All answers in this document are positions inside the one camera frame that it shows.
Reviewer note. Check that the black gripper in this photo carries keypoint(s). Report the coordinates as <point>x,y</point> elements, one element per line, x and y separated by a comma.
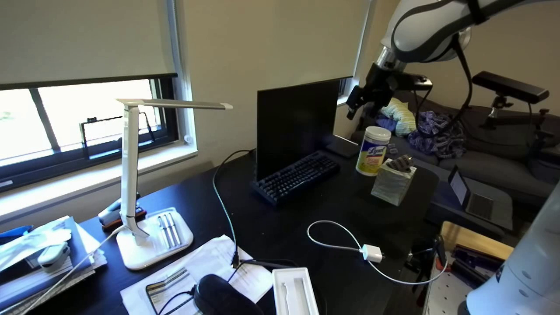
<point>382,86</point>

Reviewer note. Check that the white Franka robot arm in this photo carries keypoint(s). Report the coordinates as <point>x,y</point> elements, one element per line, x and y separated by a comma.
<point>426,28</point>

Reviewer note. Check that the small dark object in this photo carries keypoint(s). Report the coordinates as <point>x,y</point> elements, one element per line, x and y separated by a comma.
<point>400,163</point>

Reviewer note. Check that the grey cardboard box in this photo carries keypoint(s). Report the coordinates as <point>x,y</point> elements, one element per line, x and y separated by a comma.
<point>393,186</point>

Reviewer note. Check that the black rounded object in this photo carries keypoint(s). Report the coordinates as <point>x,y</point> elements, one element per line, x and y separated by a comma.
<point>225,298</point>

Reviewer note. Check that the yellow green cloth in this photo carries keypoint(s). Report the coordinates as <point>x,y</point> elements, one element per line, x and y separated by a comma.
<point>403,114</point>

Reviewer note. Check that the black computer monitor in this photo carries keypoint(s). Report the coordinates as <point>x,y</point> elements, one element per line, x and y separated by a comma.
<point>298,123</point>

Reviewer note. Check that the purple patterned clothes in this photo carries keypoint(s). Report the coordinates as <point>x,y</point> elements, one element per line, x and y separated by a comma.
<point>435,132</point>

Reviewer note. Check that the black computer keyboard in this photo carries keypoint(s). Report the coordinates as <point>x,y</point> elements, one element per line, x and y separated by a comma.
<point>295,177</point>

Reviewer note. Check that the white charger adapter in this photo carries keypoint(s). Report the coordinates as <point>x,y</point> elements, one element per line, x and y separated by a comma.
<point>372,252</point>

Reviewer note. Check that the open grey laptop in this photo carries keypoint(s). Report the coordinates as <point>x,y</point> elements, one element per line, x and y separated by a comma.
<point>482,203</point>

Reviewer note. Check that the grey sofa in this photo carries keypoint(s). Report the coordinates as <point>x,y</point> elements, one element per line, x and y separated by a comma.
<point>508,168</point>

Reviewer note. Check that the wooden board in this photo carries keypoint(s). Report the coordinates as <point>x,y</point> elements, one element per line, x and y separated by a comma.
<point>473,237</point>

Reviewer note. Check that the white rectangular tray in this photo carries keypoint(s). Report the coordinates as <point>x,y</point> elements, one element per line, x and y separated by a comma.
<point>295,291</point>

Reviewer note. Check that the white paper sheets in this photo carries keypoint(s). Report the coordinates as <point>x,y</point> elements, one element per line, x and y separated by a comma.
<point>216,256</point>

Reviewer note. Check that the grey robot mounting plate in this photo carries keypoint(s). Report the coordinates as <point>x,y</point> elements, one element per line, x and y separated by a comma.
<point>443,291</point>

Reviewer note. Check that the silver pen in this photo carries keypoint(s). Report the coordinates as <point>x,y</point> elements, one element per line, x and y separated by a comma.
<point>174,226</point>
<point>165,228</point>

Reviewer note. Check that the white desk lamp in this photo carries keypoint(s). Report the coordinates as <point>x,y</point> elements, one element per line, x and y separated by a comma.
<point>130,163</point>

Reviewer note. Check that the blue and red stapler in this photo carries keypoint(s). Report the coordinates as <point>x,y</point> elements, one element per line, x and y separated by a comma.
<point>111,214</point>

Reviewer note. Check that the beige roller blind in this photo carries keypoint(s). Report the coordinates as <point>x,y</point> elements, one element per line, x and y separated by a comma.
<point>81,35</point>

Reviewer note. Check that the white and blue device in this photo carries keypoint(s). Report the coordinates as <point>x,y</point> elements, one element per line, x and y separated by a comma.
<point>53,256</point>

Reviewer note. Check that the stack of papers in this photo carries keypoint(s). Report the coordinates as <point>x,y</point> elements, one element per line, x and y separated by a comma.
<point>36,282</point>

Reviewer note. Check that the black camera on stand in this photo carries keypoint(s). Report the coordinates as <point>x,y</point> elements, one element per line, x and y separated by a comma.
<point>508,86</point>

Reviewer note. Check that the dark window frame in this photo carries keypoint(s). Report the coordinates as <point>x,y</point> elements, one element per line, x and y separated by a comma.
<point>88,154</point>

